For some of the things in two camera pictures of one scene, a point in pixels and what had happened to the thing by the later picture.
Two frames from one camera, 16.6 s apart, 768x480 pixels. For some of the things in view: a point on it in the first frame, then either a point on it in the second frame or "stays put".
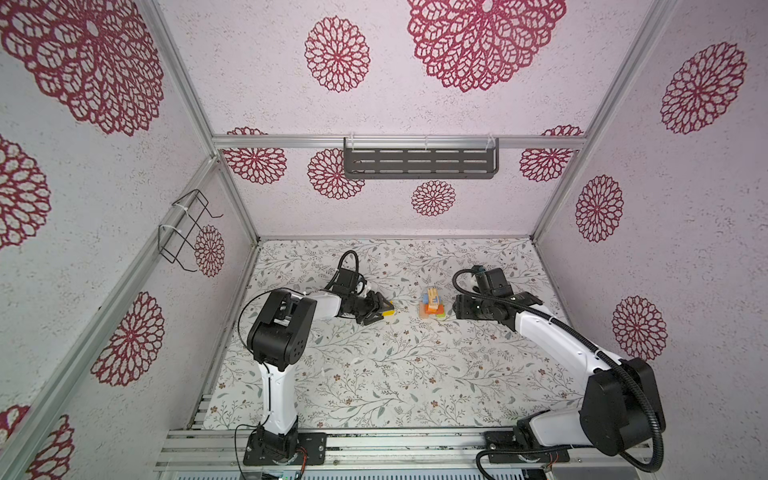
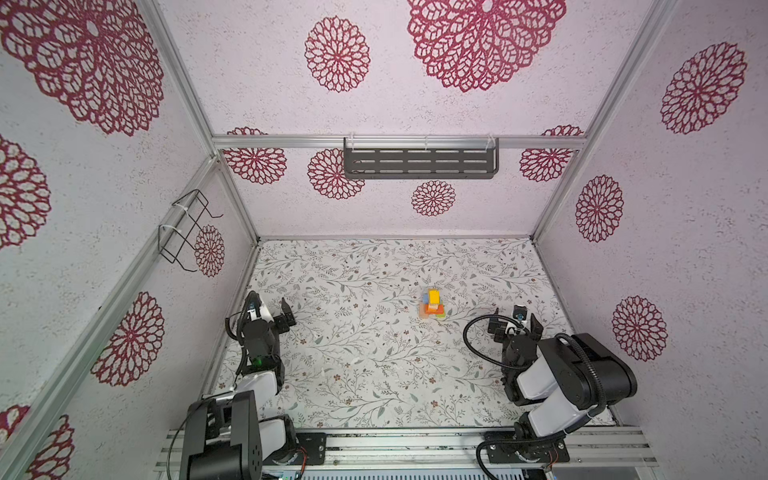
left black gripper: [374, 304] to [283, 324]
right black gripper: [461, 306] to [501, 329]
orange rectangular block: [440, 310] stays put
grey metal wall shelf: [420, 157] stays put
